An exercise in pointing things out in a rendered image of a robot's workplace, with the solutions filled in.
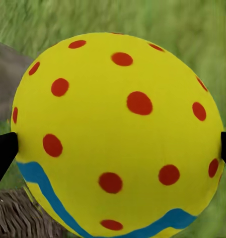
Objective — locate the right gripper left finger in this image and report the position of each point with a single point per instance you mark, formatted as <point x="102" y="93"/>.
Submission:
<point x="8" y="151"/>

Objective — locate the wicker basket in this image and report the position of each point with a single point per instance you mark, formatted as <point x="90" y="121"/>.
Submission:
<point x="21" y="216"/>

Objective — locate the easter egg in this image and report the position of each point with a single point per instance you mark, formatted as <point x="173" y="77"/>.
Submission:
<point x="117" y="137"/>

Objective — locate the tree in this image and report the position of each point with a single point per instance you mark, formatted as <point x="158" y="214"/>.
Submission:
<point x="13" y="65"/>

